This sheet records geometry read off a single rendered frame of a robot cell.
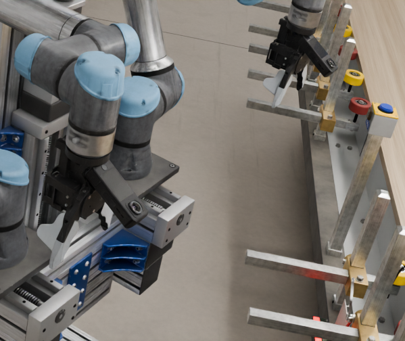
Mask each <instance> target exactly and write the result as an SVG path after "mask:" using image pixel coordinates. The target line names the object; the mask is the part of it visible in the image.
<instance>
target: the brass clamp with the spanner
mask: <svg viewBox="0 0 405 341"><path fill-rule="evenodd" d="M361 312H362V310H359V311H356V312H355V316H356V317H355V321H354V323H353V324H352V328H356V329H358V335H359V337H358V340H357V341H366V340H367V338H368V337H369V336H374V337H375V341H380V340H379V333H378V329H377V324H376V325H375V327H373V326H369V325H363V324H361V318H360V314H361Z"/></svg>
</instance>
